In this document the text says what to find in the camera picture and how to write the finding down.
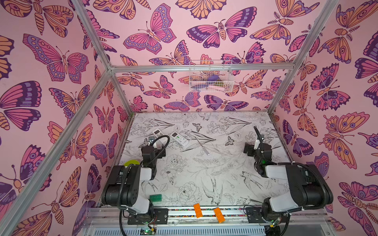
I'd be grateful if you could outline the clear handled screwdriver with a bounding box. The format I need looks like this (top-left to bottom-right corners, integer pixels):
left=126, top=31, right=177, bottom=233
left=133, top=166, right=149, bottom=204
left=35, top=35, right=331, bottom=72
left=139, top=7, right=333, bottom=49
left=197, top=139, right=210, bottom=156

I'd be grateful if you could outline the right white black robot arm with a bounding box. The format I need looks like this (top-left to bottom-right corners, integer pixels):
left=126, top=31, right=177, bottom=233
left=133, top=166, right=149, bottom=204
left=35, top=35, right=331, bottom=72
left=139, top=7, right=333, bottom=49
left=243, top=141, right=334, bottom=222

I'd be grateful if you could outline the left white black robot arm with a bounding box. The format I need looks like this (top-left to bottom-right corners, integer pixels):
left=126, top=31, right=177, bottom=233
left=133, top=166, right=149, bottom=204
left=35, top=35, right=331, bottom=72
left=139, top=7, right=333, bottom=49
left=101, top=146, right=165, bottom=217

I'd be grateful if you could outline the small white remote control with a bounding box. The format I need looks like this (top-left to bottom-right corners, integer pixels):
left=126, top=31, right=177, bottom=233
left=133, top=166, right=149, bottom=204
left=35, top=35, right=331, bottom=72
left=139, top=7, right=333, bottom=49
left=153, top=128, right=164, bottom=139

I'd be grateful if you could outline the lime green round object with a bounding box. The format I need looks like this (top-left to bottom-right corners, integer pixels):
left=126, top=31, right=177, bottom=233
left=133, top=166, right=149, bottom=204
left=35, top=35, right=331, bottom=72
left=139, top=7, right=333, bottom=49
left=124, top=160, right=140, bottom=167

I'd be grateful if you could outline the green toy brick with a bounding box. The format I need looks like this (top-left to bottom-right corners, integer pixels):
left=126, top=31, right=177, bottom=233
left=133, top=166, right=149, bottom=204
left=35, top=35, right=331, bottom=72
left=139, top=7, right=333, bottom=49
left=150, top=194, right=162, bottom=203

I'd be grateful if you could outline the right orange toy brick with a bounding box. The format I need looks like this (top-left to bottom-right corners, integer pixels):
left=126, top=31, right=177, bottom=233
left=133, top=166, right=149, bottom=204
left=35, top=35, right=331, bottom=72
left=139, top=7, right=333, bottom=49
left=214, top=207, right=225, bottom=224

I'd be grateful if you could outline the orange toy brick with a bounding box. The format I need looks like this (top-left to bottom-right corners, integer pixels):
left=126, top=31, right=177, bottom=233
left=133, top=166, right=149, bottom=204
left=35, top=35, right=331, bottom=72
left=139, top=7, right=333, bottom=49
left=214, top=207, right=225, bottom=224
left=194, top=204, right=203, bottom=218

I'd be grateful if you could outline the left orange toy brick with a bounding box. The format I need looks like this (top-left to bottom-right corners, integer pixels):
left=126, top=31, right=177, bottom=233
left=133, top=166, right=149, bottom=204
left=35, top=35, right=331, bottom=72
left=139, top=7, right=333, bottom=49
left=194, top=204, right=203, bottom=218

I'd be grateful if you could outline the right black corrugated cable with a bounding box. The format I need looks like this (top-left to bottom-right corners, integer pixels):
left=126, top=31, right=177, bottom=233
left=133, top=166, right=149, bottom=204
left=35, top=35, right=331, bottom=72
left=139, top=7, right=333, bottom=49
left=253, top=126, right=328, bottom=207

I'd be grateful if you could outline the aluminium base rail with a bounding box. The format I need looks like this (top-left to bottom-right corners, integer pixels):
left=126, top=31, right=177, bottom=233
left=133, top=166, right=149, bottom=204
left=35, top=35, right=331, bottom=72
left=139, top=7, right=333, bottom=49
left=79, top=206, right=337, bottom=236

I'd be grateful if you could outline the white wire basket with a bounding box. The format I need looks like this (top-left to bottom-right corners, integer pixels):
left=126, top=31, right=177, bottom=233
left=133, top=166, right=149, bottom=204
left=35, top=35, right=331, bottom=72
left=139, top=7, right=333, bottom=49
left=188, top=62, right=234, bottom=93

